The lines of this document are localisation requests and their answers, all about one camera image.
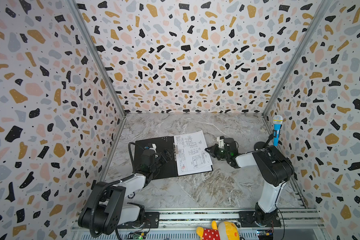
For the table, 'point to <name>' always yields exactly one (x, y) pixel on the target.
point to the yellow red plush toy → (226, 230)
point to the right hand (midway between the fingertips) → (202, 146)
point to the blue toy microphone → (277, 121)
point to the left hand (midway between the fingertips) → (169, 152)
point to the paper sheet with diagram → (193, 156)
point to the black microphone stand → (262, 145)
